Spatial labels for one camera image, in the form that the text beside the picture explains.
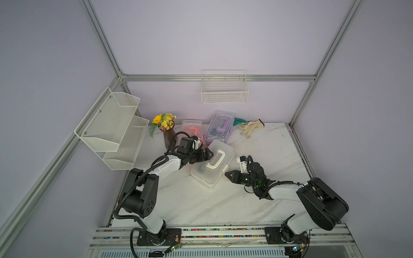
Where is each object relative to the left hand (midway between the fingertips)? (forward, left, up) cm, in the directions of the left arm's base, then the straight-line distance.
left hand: (207, 158), depth 91 cm
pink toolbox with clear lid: (+21, +10, +3) cm, 23 cm away
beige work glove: (+33, -29, -9) cm, 45 cm away
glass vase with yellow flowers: (+13, +23, +15) cm, 31 cm away
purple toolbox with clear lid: (+26, -8, -1) cm, 28 cm away
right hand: (-9, -11, -4) cm, 15 cm away
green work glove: (+35, -22, -5) cm, 42 cm away
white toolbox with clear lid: (-10, -1, +2) cm, 10 cm away
